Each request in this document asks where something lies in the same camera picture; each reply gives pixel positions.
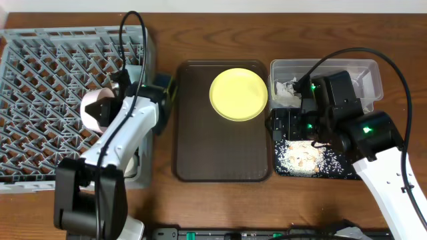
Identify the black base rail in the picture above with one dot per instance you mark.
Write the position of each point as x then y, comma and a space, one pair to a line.
339, 229

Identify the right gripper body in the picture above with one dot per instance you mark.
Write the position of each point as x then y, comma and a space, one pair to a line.
280, 124

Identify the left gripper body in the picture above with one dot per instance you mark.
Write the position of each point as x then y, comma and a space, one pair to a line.
101, 111

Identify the rice and nut scraps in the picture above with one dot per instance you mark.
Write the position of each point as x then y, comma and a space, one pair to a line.
301, 159

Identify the yellow plate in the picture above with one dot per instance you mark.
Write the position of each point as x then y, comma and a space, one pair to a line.
238, 94

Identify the grey dish rack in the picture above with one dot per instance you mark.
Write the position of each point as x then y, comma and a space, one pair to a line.
45, 73

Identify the dark brown serving tray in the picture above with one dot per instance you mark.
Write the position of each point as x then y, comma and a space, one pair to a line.
208, 147

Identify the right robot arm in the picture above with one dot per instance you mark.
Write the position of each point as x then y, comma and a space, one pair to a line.
331, 117

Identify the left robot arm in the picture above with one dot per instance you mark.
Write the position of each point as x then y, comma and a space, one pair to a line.
90, 195

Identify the clear plastic bin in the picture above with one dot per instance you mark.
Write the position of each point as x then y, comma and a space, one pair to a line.
364, 73

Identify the pink bowl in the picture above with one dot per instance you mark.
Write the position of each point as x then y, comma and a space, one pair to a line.
90, 97

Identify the white cup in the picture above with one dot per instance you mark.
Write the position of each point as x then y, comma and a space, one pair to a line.
132, 167

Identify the black waste tray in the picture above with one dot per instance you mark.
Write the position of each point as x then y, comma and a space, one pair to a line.
297, 156

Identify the crumpled white tissue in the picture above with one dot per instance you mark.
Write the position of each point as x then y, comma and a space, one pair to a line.
285, 94

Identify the blue bowl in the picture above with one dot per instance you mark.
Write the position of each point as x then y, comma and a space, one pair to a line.
135, 73

